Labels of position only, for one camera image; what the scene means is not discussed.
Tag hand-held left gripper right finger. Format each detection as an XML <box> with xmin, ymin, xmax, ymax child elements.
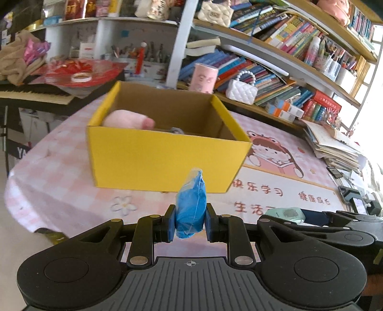
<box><xmin>206</xmin><ymin>203</ymin><xmax>303</xmax><ymax>267</ymax></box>

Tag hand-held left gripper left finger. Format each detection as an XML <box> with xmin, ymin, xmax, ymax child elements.
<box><xmin>76</xmin><ymin>204</ymin><xmax>177</xmax><ymax>268</ymax></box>

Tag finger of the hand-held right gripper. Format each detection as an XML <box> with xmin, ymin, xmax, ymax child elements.
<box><xmin>288</xmin><ymin>223</ymin><xmax>376</xmax><ymax>251</ymax></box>
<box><xmin>301</xmin><ymin>209</ymin><xmax>383</xmax><ymax>227</ymax></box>

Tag blue plastic packet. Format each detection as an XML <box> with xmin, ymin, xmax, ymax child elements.
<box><xmin>175</xmin><ymin>167</ymin><xmax>208</xmax><ymax>239</ymax></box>

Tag mint green correction tape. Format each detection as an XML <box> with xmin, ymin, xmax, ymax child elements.
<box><xmin>265</xmin><ymin>207</ymin><xmax>306</xmax><ymax>225</ymax></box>

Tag yellow cardboard box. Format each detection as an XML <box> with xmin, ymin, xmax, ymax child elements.
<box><xmin>87</xmin><ymin>81</ymin><xmax>253</xmax><ymax>193</ymax></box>

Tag pink plush toy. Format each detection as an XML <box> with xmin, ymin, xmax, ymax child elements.
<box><xmin>103</xmin><ymin>110</ymin><xmax>155</xmax><ymax>130</ymax></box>

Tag small black device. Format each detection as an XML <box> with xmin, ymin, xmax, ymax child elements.
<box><xmin>327</xmin><ymin>165</ymin><xmax>345</xmax><ymax>179</ymax></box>

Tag stack of papers and booklets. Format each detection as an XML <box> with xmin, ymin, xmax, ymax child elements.
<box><xmin>302</xmin><ymin>120</ymin><xmax>367</xmax><ymax>174</ymax></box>

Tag white orange small box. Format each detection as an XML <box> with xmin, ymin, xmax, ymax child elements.
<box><xmin>284</xmin><ymin>105</ymin><xmax>305</xmax><ymax>122</ymax></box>
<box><xmin>265</xmin><ymin>102</ymin><xmax>290</xmax><ymax>119</ymax></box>

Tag red book box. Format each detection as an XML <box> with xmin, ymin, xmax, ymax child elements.
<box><xmin>302</xmin><ymin>90</ymin><xmax>342</xmax><ymax>122</ymax></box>

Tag pink printed desk mat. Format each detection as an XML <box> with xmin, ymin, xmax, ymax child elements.
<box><xmin>6</xmin><ymin>90</ymin><xmax>360</xmax><ymax>237</ymax></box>

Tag row of colourful books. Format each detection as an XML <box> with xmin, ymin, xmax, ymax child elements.
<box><xmin>180</xmin><ymin>49</ymin><xmax>315</xmax><ymax>108</ymax></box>

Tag pink cylinder container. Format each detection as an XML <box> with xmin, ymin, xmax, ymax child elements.
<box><xmin>190</xmin><ymin>63</ymin><xmax>219</xmax><ymax>94</ymax></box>

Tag white desk organiser with pens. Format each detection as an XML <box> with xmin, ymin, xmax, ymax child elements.
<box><xmin>317</xmin><ymin>45</ymin><xmax>358</xmax><ymax>86</ymax></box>

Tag pen holder with pens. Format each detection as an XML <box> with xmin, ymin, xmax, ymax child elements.
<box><xmin>102</xmin><ymin>42</ymin><xmax>169</xmax><ymax>80</ymax></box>

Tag white pink bottle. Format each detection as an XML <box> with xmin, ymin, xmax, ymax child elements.
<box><xmin>305</xmin><ymin>36</ymin><xmax>321</xmax><ymax>65</ymax></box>

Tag red pen-shaped tube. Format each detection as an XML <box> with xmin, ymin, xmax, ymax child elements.
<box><xmin>136</xmin><ymin>42</ymin><xmax>148</xmax><ymax>75</ymax></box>

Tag red paper decorations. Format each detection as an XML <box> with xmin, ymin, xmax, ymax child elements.
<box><xmin>33</xmin><ymin>58</ymin><xmax>125</xmax><ymax>89</ymax></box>

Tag cream thick book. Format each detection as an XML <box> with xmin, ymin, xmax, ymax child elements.
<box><xmin>186</xmin><ymin>37</ymin><xmax>220</xmax><ymax>56</ymax></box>

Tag white wooden bookshelf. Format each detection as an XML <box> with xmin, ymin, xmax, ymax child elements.
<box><xmin>45</xmin><ymin>0</ymin><xmax>383</xmax><ymax>141</ymax></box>

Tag black keyboard stand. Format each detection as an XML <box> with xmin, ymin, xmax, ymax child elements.
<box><xmin>0</xmin><ymin>105</ymin><xmax>33</xmax><ymax>168</ymax></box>

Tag shelf row of mixed books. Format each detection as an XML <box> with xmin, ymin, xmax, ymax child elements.
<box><xmin>230</xmin><ymin>3</ymin><xmax>330</xmax><ymax>60</ymax></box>

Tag black piano keyboard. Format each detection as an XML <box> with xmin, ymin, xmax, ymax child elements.
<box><xmin>0</xmin><ymin>81</ymin><xmax>124</xmax><ymax>117</ymax></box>

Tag white red-label carton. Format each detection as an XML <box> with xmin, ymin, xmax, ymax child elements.
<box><xmin>79</xmin><ymin>42</ymin><xmax>96</xmax><ymax>59</ymax></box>

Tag row of slim books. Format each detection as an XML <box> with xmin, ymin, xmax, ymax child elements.
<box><xmin>347</xmin><ymin>3</ymin><xmax>376</xmax><ymax>45</ymax></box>

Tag pink plush bag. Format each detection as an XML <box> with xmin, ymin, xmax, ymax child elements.
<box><xmin>317</xmin><ymin>0</ymin><xmax>350</xmax><ymax>24</ymax></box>

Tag cream quilted handbag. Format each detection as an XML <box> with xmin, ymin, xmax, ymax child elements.
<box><xmin>197</xmin><ymin>0</ymin><xmax>234</xmax><ymax>27</ymax></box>

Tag cream printed bag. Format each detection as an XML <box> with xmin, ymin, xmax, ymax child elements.
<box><xmin>135</xmin><ymin>0</ymin><xmax>166</xmax><ymax>20</ymax></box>

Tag pink foil packet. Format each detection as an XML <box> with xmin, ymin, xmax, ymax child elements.
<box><xmin>24</xmin><ymin>39</ymin><xmax>51</xmax><ymax>65</ymax></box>

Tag beige cloth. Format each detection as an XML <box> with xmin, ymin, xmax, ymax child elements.
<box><xmin>0</xmin><ymin>31</ymin><xmax>48</xmax><ymax>84</ymax></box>

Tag red patterned packets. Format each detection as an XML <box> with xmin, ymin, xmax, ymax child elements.
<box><xmin>64</xmin><ymin>0</ymin><xmax>120</xmax><ymax>18</ymax></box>

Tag white quilted pearl-handle handbag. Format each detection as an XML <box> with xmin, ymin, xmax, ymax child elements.
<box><xmin>225</xmin><ymin>70</ymin><xmax>258</xmax><ymax>105</ymax></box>

